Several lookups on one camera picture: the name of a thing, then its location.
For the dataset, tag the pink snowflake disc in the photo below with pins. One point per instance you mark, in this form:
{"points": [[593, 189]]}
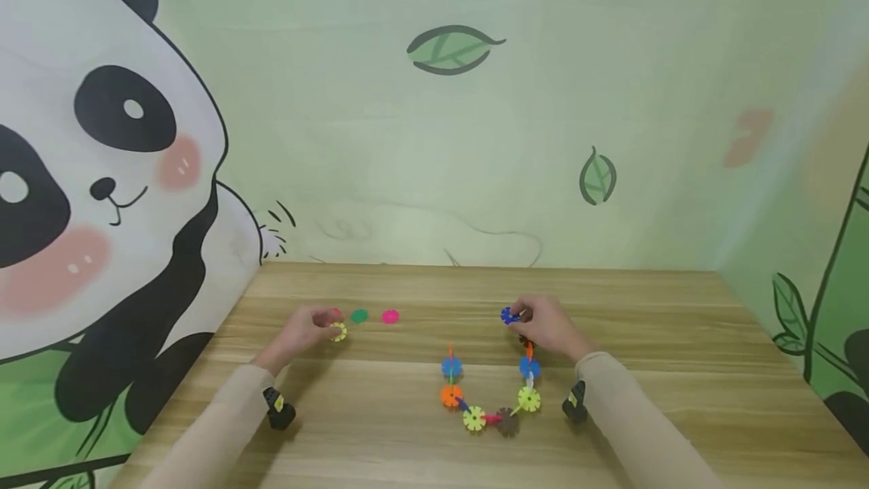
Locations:
{"points": [[390, 316]]}

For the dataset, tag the person's left forearm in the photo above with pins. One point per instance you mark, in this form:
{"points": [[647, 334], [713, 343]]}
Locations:
{"points": [[224, 429]]}

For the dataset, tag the person's right forearm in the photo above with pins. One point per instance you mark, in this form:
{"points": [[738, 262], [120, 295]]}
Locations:
{"points": [[638, 429]]}

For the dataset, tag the black wrist band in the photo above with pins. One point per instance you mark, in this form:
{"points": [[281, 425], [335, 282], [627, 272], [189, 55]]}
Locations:
{"points": [[576, 401], [278, 407]]}

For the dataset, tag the blue snowflake disc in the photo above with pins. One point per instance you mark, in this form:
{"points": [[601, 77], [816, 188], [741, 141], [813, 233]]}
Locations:
{"points": [[508, 315]]}

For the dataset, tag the yellow snowflake disc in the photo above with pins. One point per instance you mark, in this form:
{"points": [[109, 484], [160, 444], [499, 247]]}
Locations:
{"points": [[339, 333]]}

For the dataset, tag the person's right hand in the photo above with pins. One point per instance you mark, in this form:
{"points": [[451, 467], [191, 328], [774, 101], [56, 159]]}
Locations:
{"points": [[553, 327]]}

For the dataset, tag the green snowflake disc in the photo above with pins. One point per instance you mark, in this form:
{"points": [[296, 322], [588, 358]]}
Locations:
{"points": [[359, 316]]}

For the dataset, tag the person's right fingers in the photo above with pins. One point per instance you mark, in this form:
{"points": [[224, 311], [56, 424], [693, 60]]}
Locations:
{"points": [[528, 317]]}

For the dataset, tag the person's left hand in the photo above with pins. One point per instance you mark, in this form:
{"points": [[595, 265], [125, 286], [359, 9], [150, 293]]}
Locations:
{"points": [[304, 330]]}

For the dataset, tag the person's left fingers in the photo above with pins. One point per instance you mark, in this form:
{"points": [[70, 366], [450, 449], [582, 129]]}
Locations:
{"points": [[326, 325]]}

